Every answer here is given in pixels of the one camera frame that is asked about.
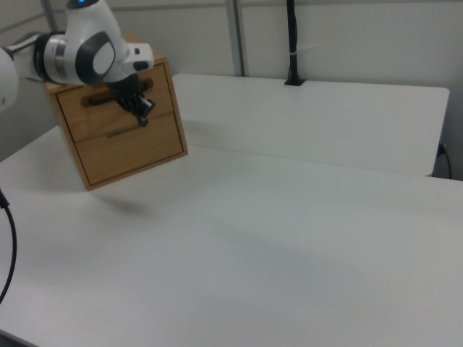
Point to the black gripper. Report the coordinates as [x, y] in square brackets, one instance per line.
[124, 90]

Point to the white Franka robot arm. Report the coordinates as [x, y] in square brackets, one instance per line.
[83, 32]

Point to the wooden drawer with groove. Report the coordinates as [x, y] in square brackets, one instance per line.
[137, 155]

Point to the wooden two-drawer cabinet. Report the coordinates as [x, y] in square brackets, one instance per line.
[159, 57]

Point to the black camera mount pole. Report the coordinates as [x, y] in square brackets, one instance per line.
[292, 29]

